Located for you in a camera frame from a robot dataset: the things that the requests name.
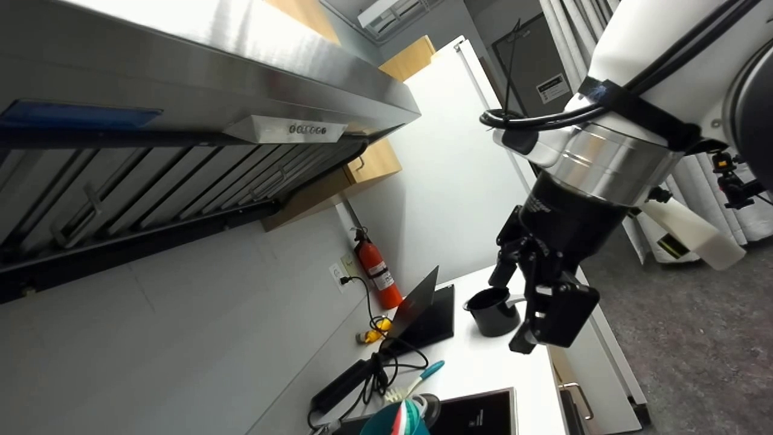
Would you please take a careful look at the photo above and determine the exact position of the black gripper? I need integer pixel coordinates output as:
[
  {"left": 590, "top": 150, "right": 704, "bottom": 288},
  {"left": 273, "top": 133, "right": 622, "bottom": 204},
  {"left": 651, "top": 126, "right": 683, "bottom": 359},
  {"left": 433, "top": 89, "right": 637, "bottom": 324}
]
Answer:
[{"left": 485, "top": 169, "right": 643, "bottom": 359}]

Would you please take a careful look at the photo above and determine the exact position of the dark pot lid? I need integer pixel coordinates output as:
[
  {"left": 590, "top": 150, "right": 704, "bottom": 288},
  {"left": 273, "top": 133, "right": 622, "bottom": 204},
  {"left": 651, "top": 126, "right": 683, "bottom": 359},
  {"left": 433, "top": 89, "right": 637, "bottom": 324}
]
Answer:
[{"left": 416, "top": 393, "right": 444, "bottom": 431}]

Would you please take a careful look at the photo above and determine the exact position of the black open laptop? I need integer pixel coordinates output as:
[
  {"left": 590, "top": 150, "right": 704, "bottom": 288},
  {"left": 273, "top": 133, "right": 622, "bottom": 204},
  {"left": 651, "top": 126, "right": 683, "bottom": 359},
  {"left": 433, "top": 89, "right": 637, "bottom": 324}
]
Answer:
[{"left": 378, "top": 263, "right": 457, "bottom": 359}]

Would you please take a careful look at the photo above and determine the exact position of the large red fire extinguisher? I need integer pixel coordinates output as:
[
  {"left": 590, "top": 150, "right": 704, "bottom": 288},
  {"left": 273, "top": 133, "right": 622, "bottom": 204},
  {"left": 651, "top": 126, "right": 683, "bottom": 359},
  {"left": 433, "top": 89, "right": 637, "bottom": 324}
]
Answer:
[{"left": 352, "top": 228, "right": 406, "bottom": 313}]

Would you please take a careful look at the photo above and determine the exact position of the small yellow plug adapter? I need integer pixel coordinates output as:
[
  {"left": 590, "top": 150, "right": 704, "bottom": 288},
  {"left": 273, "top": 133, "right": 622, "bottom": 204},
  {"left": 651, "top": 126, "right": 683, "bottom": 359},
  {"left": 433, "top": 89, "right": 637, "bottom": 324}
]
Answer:
[{"left": 357, "top": 317, "right": 396, "bottom": 346}]

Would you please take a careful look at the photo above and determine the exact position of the black power strip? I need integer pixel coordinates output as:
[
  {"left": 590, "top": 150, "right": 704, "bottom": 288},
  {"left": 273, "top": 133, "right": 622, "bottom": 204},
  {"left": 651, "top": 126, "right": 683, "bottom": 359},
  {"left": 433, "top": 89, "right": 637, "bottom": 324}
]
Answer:
[{"left": 310, "top": 359, "right": 389, "bottom": 422}]

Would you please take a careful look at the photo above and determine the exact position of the white pleated curtain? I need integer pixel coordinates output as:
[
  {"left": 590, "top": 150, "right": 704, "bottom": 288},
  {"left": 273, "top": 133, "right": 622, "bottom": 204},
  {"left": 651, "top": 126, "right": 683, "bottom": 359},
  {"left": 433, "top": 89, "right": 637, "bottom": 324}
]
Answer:
[{"left": 625, "top": 153, "right": 773, "bottom": 268}]

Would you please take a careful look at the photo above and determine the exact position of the ceiling light fixture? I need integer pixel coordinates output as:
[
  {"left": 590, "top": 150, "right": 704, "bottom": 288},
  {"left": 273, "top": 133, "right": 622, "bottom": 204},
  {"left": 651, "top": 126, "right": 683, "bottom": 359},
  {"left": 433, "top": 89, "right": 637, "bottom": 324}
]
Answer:
[{"left": 319, "top": 0, "right": 468, "bottom": 43}]

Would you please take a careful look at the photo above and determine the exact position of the stainless steel range hood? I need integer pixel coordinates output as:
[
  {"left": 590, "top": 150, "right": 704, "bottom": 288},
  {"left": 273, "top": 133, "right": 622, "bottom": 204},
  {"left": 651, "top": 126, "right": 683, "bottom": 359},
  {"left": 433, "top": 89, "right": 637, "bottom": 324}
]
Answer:
[{"left": 0, "top": 0, "right": 422, "bottom": 306}]

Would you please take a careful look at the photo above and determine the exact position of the blue tape strip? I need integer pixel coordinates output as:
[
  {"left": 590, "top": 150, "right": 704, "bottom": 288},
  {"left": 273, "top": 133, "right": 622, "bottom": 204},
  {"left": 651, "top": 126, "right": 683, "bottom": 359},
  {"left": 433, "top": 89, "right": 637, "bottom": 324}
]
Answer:
[{"left": 0, "top": 98, "right": 163, "bottom": 137}]

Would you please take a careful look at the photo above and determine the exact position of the black saucepan with metal handle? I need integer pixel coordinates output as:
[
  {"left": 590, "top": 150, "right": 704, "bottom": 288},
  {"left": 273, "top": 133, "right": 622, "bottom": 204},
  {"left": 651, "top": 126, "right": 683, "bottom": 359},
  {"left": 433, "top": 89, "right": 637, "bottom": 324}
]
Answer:
[{"left": 465, "top": 285, "right": 530, "bottom": 338}]

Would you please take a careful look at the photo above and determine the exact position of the long metal drawer handle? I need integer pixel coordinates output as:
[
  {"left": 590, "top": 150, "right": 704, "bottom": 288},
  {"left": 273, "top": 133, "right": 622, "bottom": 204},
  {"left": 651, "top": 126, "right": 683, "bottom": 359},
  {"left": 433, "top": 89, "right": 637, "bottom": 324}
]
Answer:
[{"left": 557, "top": 379, "right": 596, "bottom": 424}]

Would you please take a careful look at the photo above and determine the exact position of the teal handled brush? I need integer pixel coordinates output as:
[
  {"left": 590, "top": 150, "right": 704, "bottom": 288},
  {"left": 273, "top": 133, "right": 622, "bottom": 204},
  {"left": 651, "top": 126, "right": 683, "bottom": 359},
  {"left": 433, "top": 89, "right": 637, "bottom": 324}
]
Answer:
[{"left": 406, "top": 359, "right": 448, "bottom": 398}]

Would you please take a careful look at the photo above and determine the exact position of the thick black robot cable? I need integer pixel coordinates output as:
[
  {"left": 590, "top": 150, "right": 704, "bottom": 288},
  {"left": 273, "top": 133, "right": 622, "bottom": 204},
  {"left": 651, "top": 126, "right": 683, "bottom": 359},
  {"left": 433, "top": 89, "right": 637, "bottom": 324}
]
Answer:
[{"left": 478, "top": 0, "right": 763, "bottom": 137}]

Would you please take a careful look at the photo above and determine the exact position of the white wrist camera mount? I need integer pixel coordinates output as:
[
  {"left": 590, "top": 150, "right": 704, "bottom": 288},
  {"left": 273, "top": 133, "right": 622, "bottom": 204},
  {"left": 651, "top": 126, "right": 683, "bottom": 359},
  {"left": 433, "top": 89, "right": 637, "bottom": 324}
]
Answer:
[{"left": 637, "top": 186, "right": 749, "bottom": 273}]

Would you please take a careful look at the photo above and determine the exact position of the thin black outlet cord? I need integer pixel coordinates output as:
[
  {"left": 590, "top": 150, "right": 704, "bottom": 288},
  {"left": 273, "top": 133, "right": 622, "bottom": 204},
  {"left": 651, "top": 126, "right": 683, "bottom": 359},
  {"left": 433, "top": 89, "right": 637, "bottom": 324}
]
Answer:
[{"left": 340, "top": 273, "right": 384, "bottom": 330}]

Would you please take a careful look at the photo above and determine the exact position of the white wall outlet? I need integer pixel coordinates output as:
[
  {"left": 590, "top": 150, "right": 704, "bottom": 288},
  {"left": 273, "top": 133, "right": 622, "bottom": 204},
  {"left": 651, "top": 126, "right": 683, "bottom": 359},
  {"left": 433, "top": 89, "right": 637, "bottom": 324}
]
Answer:
[{"left": 328, "top": 257, "right": 357, "bottom": 285}]

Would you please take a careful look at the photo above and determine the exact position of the light wooden wall cabinet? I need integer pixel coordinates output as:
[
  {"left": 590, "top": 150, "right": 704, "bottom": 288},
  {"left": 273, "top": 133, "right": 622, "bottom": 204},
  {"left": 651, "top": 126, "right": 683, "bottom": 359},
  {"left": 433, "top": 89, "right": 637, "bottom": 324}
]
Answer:
[
  {"left": 258, "top": 139, "right": 404, "bottom": 234},
  {"left": 269, "top": 0, "right": 439, "bottom": 83}
]

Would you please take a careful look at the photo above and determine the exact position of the black camera stand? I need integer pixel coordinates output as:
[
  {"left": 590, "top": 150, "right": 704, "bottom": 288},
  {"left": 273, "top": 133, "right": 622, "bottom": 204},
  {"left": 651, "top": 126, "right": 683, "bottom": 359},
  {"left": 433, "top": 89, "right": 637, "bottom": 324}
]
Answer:
[{"left": 707, "top": 147, "right": 773, "bottom": 214}]

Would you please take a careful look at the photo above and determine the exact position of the grey wall box with label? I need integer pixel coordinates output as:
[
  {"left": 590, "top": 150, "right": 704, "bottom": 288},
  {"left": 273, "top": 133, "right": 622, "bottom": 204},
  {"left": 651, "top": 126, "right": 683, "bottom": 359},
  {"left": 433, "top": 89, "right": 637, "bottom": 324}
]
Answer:
[{"left": 491, "top": 13, "right": 578, "bottom": 116}]

